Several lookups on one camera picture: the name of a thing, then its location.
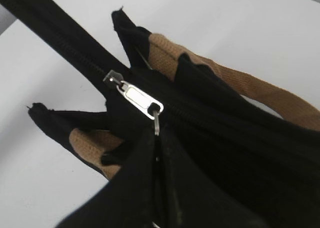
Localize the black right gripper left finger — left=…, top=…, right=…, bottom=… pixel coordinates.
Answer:
left=57, top=129, right=155, bottom=227

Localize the silver zipper pull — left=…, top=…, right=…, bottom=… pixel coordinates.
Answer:
left=102, top=70, right=164, bottom=136

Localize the black tote bag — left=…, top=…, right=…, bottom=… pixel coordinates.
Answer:
left=0, top=0, right=320, bottom=227

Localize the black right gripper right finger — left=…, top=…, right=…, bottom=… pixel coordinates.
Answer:
left=160, top=130, right=268, bottom=227

